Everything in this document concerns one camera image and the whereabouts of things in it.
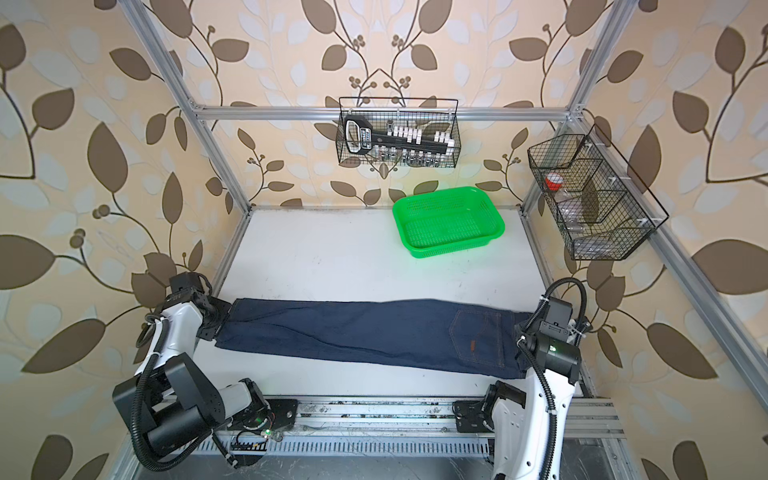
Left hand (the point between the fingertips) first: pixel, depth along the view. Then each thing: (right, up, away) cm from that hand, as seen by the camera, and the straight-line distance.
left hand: (222, 315), depth 83 cm
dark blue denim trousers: (+70, -7, +1) cm, 71 cm away
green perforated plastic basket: (+65, +29, +33) cm, 78 cm away
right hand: (+83, -3, -10) cm, 84 cm away
